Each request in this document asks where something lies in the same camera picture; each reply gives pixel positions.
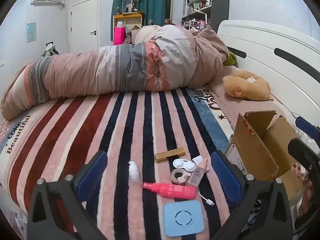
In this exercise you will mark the glass display case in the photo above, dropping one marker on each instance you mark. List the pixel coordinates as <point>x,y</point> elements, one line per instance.
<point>130,3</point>

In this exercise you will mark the gold rectangular box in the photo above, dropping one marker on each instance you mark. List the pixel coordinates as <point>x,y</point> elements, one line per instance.
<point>170,154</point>

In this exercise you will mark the clear bottle with pink cap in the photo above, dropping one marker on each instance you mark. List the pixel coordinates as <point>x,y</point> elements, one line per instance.
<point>197,175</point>

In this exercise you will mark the pink spray bottle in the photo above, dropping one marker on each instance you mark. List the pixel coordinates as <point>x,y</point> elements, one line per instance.
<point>172,190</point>

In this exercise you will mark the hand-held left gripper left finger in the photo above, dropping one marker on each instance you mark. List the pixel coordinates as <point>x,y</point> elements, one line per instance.
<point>93,177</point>

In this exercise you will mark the yellow shelf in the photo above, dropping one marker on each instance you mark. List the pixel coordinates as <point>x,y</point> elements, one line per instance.
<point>127,17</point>

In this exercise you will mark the dark clutter heap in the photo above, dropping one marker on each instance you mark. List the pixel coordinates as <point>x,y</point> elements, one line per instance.
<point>50,50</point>

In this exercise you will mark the teal curtain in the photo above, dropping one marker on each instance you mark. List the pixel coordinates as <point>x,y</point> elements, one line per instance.
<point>150,2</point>

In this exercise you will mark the grey tape roll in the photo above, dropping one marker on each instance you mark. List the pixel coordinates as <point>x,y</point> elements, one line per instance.
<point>178,176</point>

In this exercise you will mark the white door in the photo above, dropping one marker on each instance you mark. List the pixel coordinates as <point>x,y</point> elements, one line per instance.
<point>83,25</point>

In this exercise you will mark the light blue square device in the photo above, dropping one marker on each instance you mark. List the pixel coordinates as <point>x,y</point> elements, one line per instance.
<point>183,217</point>

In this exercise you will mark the white bed headboard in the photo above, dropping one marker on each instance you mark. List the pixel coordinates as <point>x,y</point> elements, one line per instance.
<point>262,45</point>

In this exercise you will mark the striped plush blanket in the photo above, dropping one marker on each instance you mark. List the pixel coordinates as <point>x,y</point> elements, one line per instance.
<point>140,120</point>

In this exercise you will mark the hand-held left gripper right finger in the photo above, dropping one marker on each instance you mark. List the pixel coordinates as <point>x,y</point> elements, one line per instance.
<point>225,177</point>

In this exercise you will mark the light blue wall poster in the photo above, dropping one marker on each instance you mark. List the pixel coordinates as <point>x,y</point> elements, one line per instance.
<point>31,32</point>

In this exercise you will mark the white contact lens case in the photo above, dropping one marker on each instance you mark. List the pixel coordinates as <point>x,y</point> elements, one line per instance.
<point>183,164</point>

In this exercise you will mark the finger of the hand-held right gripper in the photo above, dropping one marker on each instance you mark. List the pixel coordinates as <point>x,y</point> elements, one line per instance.
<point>307,127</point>
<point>303,152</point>

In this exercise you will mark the pink dotted cloth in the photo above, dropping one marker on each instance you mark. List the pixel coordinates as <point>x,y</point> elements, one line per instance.
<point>300,172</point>

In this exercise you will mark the pink gift bag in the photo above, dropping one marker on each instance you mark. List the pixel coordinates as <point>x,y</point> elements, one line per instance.
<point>119,35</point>

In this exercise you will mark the dark bookshelf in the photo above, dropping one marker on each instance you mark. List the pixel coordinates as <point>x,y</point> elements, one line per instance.
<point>200,2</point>

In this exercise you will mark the brown cardboard box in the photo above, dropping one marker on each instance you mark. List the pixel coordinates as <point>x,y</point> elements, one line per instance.
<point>252,150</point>

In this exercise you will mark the small white cube box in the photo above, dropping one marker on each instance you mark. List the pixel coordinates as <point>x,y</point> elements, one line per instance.
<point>197,160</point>

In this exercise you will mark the small white pump bottle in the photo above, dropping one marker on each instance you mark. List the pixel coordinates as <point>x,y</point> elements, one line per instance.
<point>134,173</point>

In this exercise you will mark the brown plush toy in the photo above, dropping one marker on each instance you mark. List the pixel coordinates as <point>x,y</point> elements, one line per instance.
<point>246,85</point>

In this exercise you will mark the rolled pink grey quilt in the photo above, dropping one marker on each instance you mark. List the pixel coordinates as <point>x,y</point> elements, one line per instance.
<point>100,67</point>

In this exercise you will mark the window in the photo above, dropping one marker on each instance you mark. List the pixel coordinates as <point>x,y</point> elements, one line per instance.
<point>169,2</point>

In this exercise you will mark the green plush toy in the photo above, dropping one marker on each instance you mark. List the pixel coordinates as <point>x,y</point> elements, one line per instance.
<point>231,58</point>

